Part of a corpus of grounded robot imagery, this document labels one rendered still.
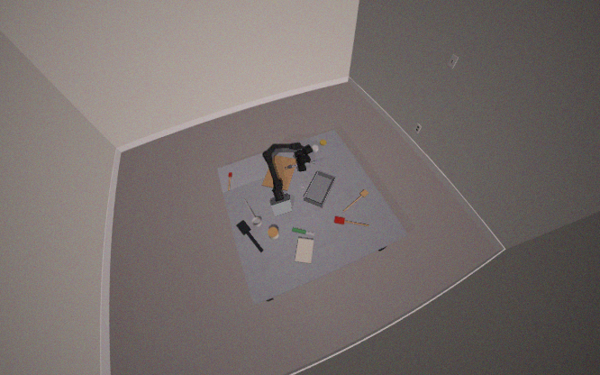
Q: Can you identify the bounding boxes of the light brown wooden board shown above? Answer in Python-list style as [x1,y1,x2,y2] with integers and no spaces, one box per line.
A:
[262,155,296,191]

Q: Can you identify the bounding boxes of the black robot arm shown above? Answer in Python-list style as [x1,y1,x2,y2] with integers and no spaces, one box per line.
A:
[262,142,313,202]

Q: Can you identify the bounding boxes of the red spatula with wooden handle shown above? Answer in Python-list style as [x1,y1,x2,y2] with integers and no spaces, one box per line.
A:
[334,216,369,226]

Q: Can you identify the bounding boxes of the black spatula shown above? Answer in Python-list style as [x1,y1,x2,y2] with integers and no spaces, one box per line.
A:
[237,220,264,252]

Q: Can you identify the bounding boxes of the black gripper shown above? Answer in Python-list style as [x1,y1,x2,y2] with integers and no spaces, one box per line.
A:
[295,155,306,171]

